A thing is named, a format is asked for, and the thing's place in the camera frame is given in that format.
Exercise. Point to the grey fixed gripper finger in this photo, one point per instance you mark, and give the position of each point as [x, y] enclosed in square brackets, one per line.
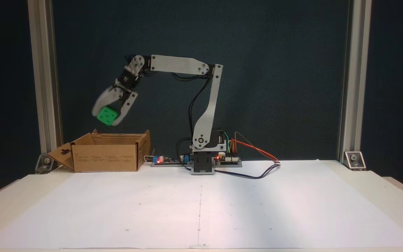
[106, 96]

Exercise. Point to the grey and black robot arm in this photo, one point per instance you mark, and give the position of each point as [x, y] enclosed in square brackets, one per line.
[176, 65]

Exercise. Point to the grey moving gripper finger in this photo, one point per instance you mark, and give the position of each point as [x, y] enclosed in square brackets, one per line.
[127, 105]

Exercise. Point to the large white paper sheet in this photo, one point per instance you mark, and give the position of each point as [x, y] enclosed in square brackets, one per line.
[117, 217]

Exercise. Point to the aluminium frame post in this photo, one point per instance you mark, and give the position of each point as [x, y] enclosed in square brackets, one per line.
[45, 87]
[355, 87]

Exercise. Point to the open cardboard box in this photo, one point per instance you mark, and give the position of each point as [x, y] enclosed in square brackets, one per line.
[106, 159]

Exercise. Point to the metal corner bracket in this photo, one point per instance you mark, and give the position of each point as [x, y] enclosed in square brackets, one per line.
[45, 164]
[354, 161]

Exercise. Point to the blue circuit board red LED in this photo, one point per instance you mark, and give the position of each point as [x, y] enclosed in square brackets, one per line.
[171, 161]

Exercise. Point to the green dice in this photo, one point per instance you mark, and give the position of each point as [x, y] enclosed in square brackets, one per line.
[107, 115]

